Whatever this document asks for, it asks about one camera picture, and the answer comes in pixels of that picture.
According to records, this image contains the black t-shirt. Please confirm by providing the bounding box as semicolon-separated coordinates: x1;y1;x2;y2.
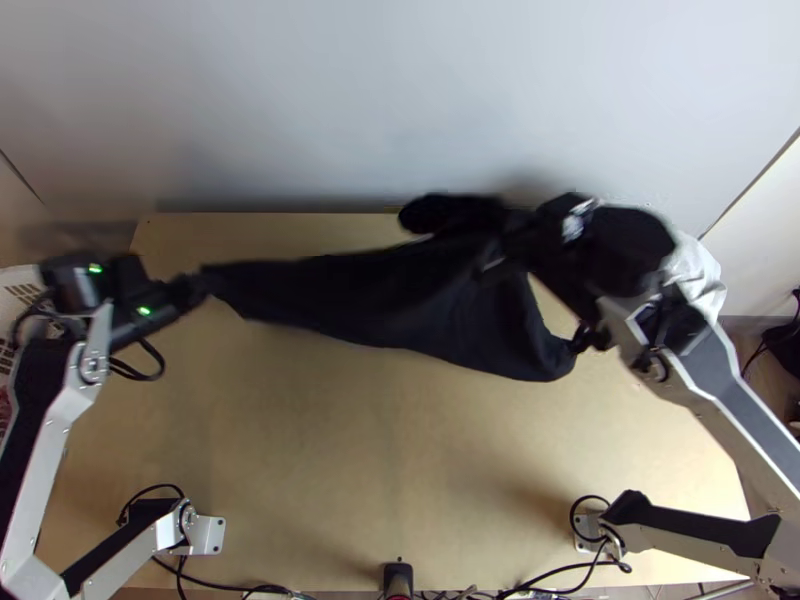
184;232;592;384

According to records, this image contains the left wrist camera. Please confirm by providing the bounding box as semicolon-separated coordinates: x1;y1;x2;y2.
114;252;154;300

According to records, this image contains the black cable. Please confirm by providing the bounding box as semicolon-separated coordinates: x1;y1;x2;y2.
107;336;168;383
114;483;188;528
571;495;634;575

